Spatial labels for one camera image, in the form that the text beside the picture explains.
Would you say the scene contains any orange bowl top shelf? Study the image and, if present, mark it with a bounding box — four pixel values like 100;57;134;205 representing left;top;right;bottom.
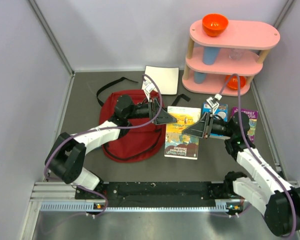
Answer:
202;13;229;37

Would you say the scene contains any yellow Brideshead Revisited book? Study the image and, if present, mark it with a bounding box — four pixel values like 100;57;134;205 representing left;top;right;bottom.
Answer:
164;106;201;160

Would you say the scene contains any red student backpack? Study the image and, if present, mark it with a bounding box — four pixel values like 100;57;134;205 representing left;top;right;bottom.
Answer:
98;89;168;163

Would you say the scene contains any blue cup middle shelf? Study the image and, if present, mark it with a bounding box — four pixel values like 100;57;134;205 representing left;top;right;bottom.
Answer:
202;46;220;65

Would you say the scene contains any orange bowl shelf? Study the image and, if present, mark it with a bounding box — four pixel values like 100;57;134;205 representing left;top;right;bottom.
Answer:
225;75;247;90
202;13;229;37

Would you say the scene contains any orange bowl bottom shelf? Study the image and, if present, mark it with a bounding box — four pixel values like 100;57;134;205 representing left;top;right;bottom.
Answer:
225;75;247;90

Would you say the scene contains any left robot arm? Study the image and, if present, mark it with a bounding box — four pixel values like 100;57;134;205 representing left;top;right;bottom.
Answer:
44;94;177;199

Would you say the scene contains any blue comic book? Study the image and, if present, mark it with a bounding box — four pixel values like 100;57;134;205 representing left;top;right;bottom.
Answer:
201;102;228;140

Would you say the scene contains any clear glass cup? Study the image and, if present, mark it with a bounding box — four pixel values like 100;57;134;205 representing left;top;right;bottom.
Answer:
228;48;245;61

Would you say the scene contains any pink three-tier shelf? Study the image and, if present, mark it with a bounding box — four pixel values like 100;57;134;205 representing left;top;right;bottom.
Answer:
182;20;281;97

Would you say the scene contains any blue cup shelf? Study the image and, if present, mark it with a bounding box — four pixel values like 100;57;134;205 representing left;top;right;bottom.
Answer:
193;71;207;84
202;46;220;65

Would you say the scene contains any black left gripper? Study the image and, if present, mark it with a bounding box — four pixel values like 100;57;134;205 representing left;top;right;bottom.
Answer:
126;97;177;126

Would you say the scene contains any blue cup bottom shelf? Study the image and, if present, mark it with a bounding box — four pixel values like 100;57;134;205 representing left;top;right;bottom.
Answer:
193;71;207;84

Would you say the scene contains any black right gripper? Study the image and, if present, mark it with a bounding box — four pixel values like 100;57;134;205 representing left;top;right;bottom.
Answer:
182;111;235;139

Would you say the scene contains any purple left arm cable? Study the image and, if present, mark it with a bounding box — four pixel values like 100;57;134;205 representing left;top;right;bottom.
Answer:
43;73;163;218

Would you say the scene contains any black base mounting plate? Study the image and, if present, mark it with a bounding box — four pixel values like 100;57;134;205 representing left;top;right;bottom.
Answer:
74;181;243;208

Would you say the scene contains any slotted cable duct rail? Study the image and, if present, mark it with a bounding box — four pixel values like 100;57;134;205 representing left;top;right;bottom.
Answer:
39;198;243;213

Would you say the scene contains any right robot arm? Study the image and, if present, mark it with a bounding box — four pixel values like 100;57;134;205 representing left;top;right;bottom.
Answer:
182;111;300;237

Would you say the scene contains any purple Treehouse book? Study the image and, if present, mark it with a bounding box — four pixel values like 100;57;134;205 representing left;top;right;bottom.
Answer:
230;107;259;143

